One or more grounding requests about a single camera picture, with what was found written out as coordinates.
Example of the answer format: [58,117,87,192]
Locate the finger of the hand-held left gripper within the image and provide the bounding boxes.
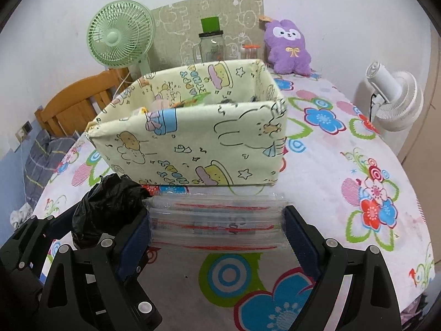
[117,275,163,331]
[0,207,76,285]

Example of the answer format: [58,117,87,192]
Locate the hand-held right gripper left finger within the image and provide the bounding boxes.
[37,210,151,331]

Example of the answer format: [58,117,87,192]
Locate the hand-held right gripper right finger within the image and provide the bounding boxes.
[283,205,402,331]

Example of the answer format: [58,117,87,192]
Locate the black plastic bag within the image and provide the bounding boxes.
[72,173,150,249]

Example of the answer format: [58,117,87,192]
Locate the clear zip bags red stripes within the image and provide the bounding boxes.
[146,193,288,250]

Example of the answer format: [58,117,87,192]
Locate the yellow cartoon fabric storage box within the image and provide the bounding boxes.
[85,58,287,187]

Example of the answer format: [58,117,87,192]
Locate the white crumpled cloth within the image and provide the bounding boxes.
[10,204,34,229]

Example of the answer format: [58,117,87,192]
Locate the grey plaid blanket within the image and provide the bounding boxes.
[24,131,80,208]

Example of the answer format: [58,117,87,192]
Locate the wooden chair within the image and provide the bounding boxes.
[34,68,130,137]

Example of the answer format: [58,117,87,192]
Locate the white standing fan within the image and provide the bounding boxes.
[355,61,424,156]

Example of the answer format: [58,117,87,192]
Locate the purple plush rabbit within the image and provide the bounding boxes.
[263,20,313,76]

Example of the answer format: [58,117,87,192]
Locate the green desk fan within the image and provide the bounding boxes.
[86,1,154,80]

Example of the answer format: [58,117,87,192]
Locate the glass jar black lid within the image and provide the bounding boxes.
[193,31,225,64]

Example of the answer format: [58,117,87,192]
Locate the cartoon printed cardboard board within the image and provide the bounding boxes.
[152,0,265,71]

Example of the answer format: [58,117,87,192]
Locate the green card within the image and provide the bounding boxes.
[201,16,220,34]

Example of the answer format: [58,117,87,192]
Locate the wall socket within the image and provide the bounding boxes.
[15,121,33,142]

